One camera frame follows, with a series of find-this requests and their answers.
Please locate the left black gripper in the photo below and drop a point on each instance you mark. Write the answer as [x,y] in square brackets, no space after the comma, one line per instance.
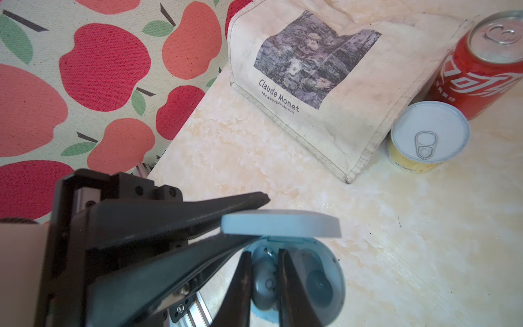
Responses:
[118,253]

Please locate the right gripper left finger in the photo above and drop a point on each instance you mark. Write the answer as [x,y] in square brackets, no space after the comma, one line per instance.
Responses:
[236,306]

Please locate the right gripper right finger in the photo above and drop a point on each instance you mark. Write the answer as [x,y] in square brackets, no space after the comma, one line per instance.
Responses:
[295,308]

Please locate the blue earbud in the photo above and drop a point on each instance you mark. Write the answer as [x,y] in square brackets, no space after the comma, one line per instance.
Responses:
[264,286]

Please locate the blue earbud charging case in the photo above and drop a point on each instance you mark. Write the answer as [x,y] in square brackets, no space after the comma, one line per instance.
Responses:
[300,233]

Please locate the yellow tin can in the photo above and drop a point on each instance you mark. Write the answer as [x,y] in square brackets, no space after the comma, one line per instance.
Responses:
[426,135]

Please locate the beige Monet tote bag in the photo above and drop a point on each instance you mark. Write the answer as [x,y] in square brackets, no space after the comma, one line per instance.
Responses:
[335,85]

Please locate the red cola can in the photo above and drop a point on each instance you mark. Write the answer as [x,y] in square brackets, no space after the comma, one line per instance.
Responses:
[484,65]

